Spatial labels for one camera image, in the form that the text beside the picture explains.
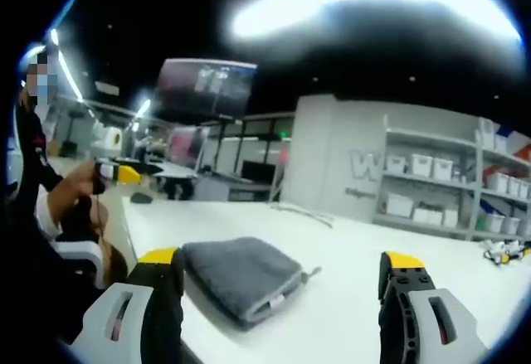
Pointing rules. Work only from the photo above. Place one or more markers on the grey towel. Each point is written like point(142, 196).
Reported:
point(245, 275)

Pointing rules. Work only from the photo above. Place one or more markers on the person's left hand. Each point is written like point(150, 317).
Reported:
point(76, 183)

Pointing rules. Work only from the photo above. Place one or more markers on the small dark object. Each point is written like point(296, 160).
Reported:
point(142, 198)

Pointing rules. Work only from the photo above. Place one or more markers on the white round appliance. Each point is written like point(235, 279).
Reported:
point(113, 138)

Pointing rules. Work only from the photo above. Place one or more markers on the white background desk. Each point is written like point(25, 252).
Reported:
point(176, 170)

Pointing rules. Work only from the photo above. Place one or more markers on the black floor stand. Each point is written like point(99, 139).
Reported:
point(70, 132)

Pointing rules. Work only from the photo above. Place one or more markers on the person in dark clothing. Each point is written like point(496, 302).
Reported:
point(29, 165)

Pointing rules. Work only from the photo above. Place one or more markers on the small white and yellow gadget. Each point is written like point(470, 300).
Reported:
point(504, 251)

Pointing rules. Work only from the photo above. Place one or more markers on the large hanging display screen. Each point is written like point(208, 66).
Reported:
point(205, 87)

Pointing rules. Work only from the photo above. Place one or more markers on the black-framed glass partition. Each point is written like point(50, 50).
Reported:
point(249, 132)

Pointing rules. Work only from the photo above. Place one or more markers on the small black desk monitor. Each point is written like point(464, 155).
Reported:
point(258, 170)

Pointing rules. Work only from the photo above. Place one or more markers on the grey metal shelf unit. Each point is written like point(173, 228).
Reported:
point(473, 181)

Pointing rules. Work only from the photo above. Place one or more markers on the group of white storage bins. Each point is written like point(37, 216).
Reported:
point(431, 168)

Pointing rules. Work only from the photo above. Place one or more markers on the long ceiling light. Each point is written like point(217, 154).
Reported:
point(365, 3)

